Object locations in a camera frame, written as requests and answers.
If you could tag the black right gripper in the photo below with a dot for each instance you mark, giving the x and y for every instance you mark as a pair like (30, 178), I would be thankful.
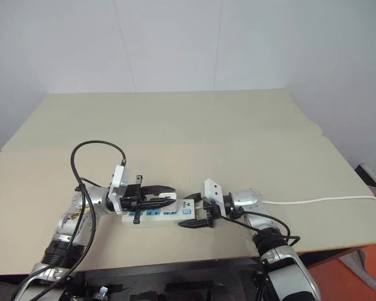
(213, 214)

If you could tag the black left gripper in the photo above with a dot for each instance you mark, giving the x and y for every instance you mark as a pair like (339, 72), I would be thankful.
(132, 198)

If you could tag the white charger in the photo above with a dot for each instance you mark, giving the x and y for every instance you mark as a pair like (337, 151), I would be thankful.
(168, 197)

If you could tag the white power strip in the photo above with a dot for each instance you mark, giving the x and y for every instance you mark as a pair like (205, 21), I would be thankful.
(169, 216)

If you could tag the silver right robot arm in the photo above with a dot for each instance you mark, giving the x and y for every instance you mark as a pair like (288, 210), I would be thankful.
(249, 199)

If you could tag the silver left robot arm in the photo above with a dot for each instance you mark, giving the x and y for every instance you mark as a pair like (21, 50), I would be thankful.
(91, 200)

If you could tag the grey cloth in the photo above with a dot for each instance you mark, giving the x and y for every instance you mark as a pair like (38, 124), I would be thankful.
(358, 260)

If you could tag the black box with white edge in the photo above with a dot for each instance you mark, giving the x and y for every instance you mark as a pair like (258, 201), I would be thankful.
(368, 174)

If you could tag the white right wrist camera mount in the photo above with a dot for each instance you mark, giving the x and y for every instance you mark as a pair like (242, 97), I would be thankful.
(212, 190)

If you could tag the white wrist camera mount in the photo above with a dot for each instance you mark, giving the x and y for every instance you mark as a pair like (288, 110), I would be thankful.
(212, 190)
(119, 185)

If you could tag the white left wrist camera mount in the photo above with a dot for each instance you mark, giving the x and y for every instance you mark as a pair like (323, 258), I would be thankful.
(119, 185)

